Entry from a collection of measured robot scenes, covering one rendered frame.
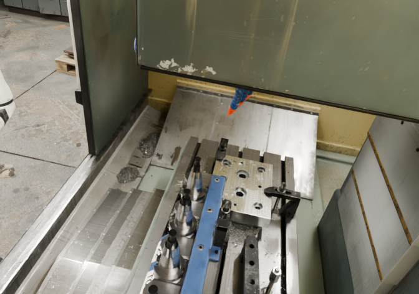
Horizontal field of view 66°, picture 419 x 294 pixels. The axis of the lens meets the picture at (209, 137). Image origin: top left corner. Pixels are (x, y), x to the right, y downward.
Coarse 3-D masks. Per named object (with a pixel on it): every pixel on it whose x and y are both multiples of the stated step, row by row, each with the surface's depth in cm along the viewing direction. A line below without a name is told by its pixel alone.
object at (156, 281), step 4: (152, 280) 63; (156, 280) 63; (160, 280) 63; (148, 284) 62; (152, 284) 62; (156, 284) 62; (160, 284) 62; (164, 284) 63; (168, 284) 63; (172, 284) 63; (176, 284) 63; (144, 288) 62; (160, 288) 62; (164, 288) 62; (168, 288) 62; (172, 288) 62; (176, 288) 62; (180, 288) 62; (144, 292) 61; (160, 292) 61; (164, 292) 61; (168, 292) 61; (172, 292) 61; (176, 292) 62
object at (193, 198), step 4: (184, 184) 84; (184, 188) 84; (204, 188) 83; (204, 192) 85; (192, 196) 81; (196, 196) 81; (200, 196) 81; (204, 196) 82; (192, 200) 81; (196, 200) 81; (200, 200) 82
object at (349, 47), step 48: (144, 0) 46; (192, 0) 45; (240, 0) 44; (288, 0) 42; (336, 0) 41; (384, 0) 40; (144, 48) 50; (192, 48) 49; (240, 48) 47; (288, 48) 46; (336, 48) 45; (384, 48) 44; (288, 96) 51; (336, 96) 49; (384, 96) 47
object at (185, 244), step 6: (162, 240) 71; (180, 240) 71; (186, 240) 71; (192, 240) 71; (162, 246) 69; (180, 246) 70; (186, 246) 70; (192, 246) 70; (180, 252) 69; (186, 252) 69; (186, 258) 68
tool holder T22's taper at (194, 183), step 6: (192, 168) 79; (192, 174) 78; (198, 174) 78; (192, 180) 79; (198, 180) 79; (186, 186) 81; (192, 186) 80; (198, 186) 80; (192, 192) 81; (198, 192) 81
